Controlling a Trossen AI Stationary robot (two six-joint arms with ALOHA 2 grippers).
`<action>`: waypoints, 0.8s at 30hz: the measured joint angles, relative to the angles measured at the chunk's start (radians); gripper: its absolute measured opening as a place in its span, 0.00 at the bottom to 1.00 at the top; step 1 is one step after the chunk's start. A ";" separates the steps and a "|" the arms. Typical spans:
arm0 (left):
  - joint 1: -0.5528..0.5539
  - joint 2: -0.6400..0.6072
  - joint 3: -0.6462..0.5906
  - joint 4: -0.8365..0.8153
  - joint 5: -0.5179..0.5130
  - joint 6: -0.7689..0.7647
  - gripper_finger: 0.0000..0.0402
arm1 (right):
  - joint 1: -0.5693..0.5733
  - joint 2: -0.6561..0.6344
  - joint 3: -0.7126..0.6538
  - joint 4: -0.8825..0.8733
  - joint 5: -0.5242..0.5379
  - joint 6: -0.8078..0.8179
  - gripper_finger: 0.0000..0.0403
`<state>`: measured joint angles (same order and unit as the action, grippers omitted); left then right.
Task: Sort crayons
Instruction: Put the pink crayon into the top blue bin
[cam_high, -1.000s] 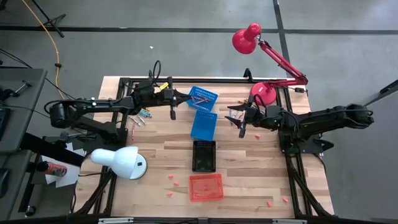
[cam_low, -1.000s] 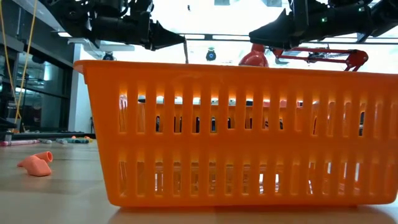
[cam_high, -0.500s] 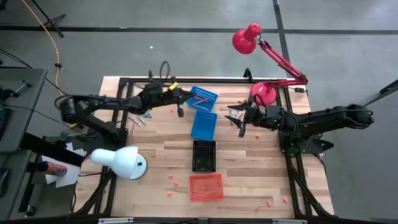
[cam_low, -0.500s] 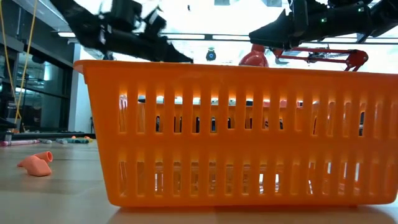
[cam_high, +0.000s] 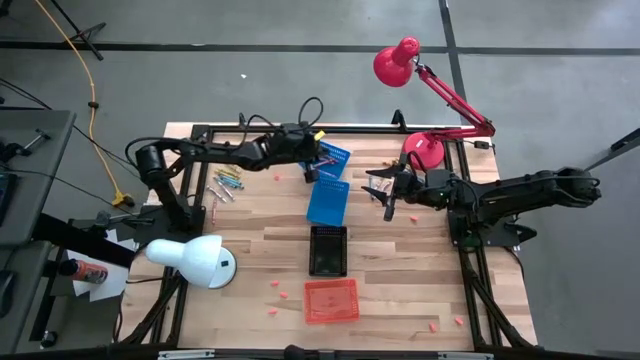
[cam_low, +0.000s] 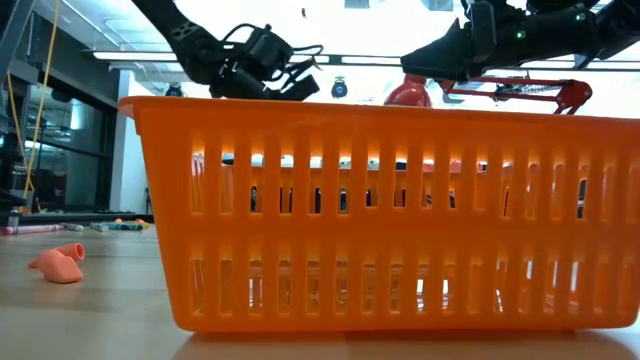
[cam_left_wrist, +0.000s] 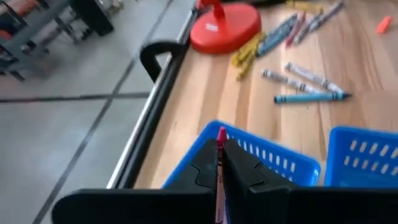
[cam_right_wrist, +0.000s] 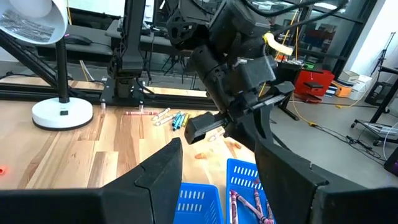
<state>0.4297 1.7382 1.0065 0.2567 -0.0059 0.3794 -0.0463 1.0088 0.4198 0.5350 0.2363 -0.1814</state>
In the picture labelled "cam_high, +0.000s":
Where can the blue plastic basket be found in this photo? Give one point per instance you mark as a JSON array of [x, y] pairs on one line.
[[327, 202], [337, 150]]

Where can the pink crayon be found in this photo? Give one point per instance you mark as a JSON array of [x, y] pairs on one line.
[[327, 162], [214, 210], [336, 159], [384, 185], [328, 174]]

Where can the orange plastic basket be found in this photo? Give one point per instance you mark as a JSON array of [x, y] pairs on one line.
[[331, 301]]

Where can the white crayon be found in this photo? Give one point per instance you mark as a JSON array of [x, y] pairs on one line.
[[225, 190], [216, 194], [389, 190]]

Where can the grey side table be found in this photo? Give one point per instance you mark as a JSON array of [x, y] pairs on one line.
[[35, 200]]

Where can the yellow crayon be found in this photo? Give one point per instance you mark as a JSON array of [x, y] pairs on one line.
[[390, 162], [235, 170], [226, 177], [226, 173]]

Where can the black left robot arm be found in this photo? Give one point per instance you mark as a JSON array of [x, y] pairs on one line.
[[220, 150]]

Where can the black flat bar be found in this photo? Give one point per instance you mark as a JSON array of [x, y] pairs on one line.
[[75, 237]]

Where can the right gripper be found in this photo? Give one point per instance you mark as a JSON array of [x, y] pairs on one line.
[[422, 190]]

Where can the black round knob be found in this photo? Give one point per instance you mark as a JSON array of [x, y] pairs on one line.
[[47, 339]]

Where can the grey round knob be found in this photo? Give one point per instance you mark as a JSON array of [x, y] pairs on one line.
[[102, 218]]

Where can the red desk lamp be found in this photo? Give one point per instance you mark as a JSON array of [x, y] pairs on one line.
[[425, 145]]

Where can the dark grey metal bar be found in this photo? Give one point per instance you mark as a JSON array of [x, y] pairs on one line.
[[625, 145]]

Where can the white desk lamp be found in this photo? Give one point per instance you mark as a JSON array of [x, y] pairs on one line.
[[190, 257]]

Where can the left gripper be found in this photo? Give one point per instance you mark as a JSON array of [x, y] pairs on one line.
[[295, 142]]

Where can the orange bottle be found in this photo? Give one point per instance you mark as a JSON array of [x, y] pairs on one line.
[[92, 272]]

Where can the silver metal bracket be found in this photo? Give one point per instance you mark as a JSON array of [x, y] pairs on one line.
[[465, 356], [185, 355]]

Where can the black plastic basket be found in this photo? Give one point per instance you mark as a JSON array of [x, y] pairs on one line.
[[327, 252]]

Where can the black tripod stand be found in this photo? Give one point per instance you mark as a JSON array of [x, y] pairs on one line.
[[80, 35]]

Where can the white paper sheets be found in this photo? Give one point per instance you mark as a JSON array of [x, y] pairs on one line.
[[107, 287]]

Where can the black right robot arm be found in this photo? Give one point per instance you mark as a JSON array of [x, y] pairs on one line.
[[525, 192]]

